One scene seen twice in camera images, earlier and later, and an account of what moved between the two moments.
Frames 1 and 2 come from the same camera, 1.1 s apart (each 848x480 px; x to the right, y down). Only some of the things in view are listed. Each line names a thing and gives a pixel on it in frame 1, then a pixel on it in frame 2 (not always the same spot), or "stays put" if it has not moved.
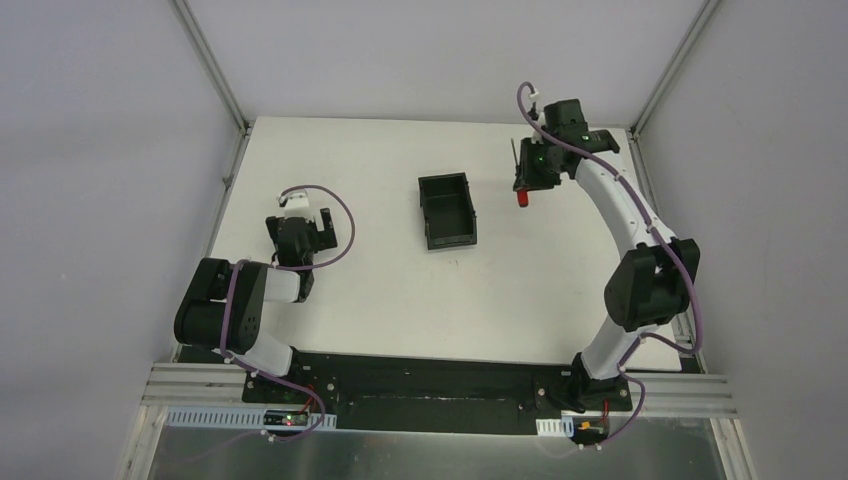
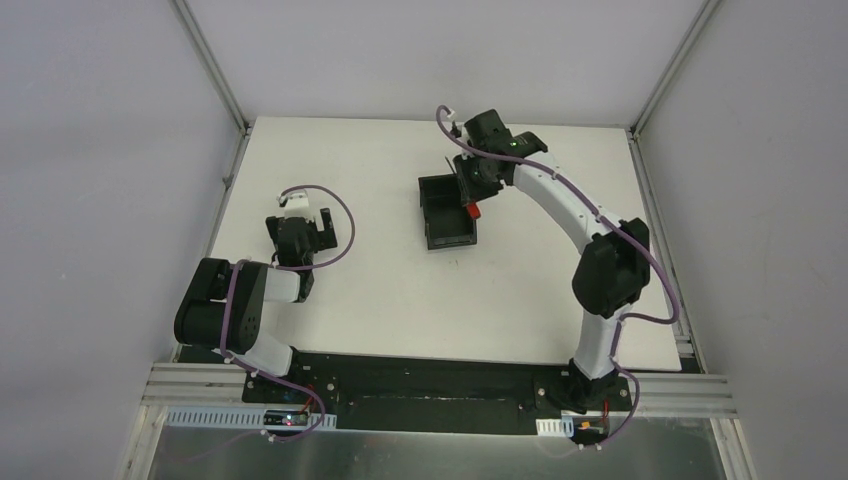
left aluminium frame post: x=204 y=52 stays put
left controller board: x=285 y=418 stays put
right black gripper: x=526 y=168 -> x=469 y=175
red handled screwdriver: x=523 y=195 -> x=471 y=207
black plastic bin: x=446 y=203 stays put
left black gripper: x=299 y=225 stays put
